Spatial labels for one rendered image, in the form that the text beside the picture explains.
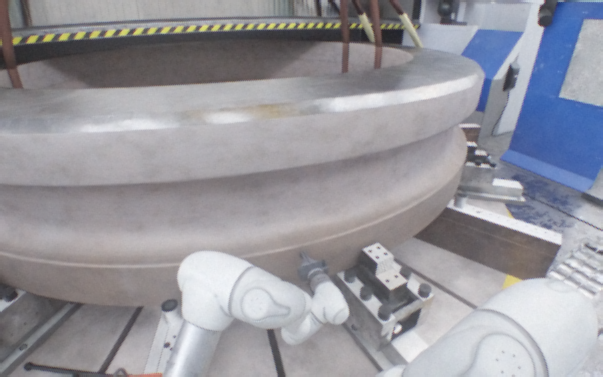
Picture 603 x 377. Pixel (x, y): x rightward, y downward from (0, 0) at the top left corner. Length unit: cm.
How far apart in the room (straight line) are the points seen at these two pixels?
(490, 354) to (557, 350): 13
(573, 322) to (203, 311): 69
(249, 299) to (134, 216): 96
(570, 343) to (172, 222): 139
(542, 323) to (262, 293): 48
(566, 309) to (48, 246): 188
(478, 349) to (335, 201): 126
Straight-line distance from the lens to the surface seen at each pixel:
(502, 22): 696
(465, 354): 43
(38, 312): 228
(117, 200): 154
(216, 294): 77
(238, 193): 141
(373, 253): 165
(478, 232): 253
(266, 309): 68
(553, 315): 55
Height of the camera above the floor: 190
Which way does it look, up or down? 29 degrees down
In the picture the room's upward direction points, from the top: straight up
